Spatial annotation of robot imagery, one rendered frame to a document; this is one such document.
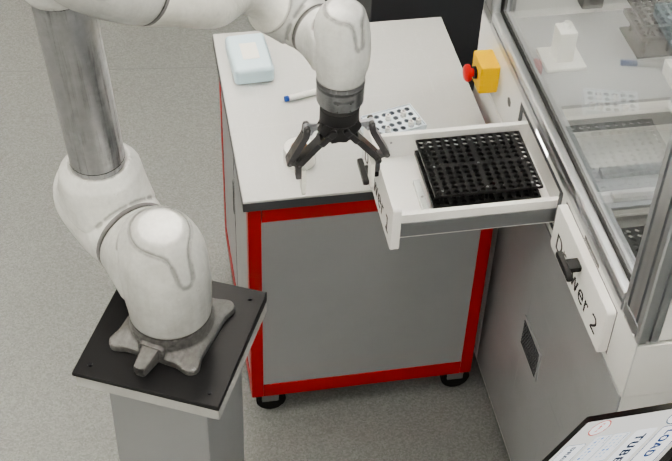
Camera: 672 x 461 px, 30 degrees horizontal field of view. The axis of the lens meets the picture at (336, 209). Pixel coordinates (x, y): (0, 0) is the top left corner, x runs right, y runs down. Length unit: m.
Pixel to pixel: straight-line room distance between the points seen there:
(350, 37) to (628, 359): 0.74
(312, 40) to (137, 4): 0.47
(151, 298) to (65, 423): 1.10
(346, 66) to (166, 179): 1.71
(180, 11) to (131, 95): 2.28
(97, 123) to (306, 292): 0.89
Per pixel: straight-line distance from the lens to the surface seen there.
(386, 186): 2.44
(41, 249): 3.69
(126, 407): 2.46
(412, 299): 2.98
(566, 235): 2.43
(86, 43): 2.08
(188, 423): 2.43
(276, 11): 2.28
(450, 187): 2.50
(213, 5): 1.99
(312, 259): 2.82
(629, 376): 2.28
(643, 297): 2.16
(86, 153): 2.23
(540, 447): 2.84
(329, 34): 2.20
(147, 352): 2.31
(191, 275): 2.20
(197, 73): 4.28
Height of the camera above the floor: 2.55
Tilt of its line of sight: 43 degrees down
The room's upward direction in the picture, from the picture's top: 2 degrees clockwise
